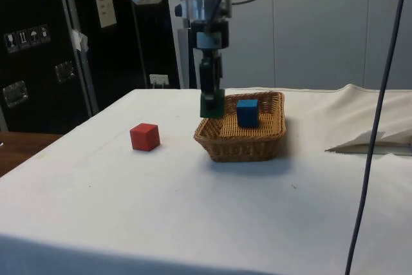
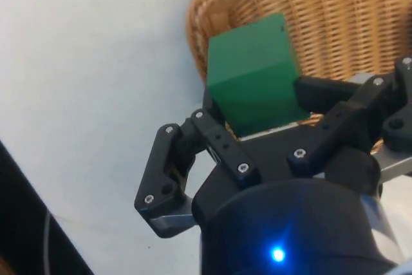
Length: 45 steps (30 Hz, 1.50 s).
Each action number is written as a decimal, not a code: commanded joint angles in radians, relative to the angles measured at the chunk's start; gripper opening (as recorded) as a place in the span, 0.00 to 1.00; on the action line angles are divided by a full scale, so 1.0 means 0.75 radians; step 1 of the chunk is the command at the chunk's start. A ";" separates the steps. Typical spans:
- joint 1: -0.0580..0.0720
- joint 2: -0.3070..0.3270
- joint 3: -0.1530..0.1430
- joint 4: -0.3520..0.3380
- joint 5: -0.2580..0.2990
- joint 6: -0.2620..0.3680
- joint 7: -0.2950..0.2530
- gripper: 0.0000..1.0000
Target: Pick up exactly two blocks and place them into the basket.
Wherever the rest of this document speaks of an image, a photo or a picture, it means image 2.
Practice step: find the green cube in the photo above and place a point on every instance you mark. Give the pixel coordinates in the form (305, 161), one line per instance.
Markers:
(251, 78)

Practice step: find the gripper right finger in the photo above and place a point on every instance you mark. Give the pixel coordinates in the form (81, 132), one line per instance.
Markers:
(354, 107)

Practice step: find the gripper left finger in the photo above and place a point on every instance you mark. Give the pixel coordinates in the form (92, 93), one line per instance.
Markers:
(161, 175)

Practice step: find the wicker basket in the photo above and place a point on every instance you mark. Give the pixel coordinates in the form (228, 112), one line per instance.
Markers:
(338, 14)

